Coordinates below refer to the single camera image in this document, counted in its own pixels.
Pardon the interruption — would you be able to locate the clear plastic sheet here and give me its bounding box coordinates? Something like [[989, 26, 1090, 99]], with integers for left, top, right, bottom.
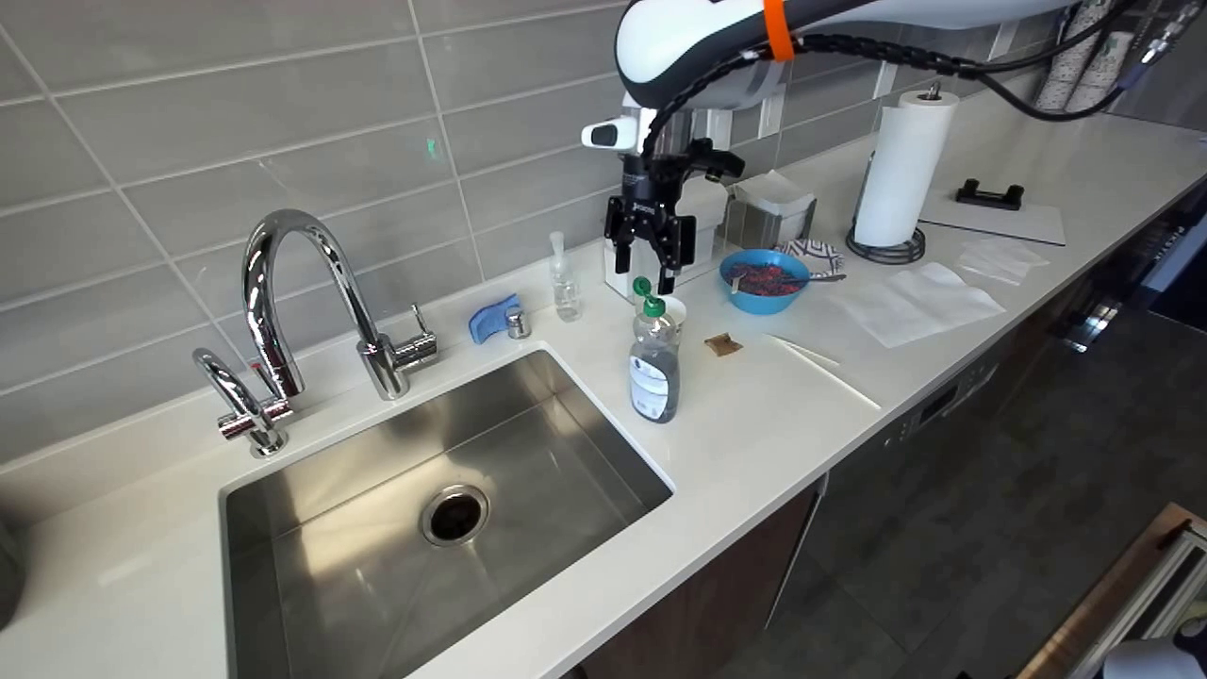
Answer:
[[832, 243, 1045, 348]]

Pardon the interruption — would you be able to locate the chrome sink stopper knob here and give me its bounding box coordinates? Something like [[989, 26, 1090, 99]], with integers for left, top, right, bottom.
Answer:
[[507, 309, 532, 338]]

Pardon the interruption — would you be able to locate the blue sponge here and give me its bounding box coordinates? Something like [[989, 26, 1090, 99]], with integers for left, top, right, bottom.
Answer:
[[468, 293, 526, 342]]

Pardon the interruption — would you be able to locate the chrome gooseneck faucet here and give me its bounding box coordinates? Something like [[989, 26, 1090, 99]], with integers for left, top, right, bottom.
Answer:
[[243, 209, 441, 400]]

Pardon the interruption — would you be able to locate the paper towel roll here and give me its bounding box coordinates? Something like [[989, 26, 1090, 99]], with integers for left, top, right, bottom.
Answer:
[[844, 87, 958, 264]]

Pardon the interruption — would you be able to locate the small brown packet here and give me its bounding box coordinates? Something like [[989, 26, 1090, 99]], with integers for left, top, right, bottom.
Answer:
[[707, 333, 743, 357]]

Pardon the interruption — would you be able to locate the clear soap dispenser bottle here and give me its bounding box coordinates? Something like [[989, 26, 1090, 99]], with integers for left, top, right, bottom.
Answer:
[[548, 231, 576, 320]]

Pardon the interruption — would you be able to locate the blue bowl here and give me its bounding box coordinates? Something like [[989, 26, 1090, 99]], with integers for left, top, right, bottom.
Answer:
[[719, 250, 811, 317]]

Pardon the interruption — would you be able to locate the blue patterned paper plate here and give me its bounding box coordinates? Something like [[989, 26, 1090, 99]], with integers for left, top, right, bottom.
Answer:
[[783, 243, 844, 283]]

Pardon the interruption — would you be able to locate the black bracket on board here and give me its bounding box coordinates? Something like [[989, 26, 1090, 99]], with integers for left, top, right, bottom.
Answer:
[[956, 178, 1027, 210]]

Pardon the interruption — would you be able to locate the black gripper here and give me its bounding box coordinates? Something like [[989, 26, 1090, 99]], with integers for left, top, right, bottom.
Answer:
[[605, 146, 743, 293]]

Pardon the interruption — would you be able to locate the stainless steel sink basin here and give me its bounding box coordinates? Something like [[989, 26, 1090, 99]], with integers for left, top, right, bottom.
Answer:
[[224, 352, 671, 679]]

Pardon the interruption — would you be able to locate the small chrome side tap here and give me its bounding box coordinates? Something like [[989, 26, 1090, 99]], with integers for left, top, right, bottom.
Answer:
[[192, 348, 292, 456]]

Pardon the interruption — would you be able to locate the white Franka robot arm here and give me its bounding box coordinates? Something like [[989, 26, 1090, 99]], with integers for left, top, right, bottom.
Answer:
[[605, 0, 1203, 293]]

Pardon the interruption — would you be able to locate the clear bottle with green lid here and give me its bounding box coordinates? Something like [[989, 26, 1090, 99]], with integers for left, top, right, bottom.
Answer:
[[625, 275, 679, 424]]

